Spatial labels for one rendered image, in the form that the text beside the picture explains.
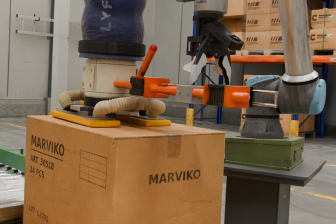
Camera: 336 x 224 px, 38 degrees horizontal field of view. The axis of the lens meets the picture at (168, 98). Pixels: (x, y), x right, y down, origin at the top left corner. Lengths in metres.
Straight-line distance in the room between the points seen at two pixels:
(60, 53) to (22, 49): 6.61
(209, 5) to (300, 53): 0.79
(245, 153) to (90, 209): 0.86
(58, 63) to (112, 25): 3.61
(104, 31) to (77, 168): 0.44
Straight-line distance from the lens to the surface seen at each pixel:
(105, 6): 1.57
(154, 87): 1.36
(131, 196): 1.32
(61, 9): 5.19
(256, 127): 2.12
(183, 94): 1.24
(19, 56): 11.70
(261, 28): 9.92
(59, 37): 5.16
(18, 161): 2.78
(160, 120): 1.57
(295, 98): 2.07
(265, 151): 2.03
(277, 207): 2.11
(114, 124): 1.48
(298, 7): 1.99
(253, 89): 1.16
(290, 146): 2.01
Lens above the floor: 1.11
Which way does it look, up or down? 3 degrees down
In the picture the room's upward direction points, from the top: 3 degrees clockwise
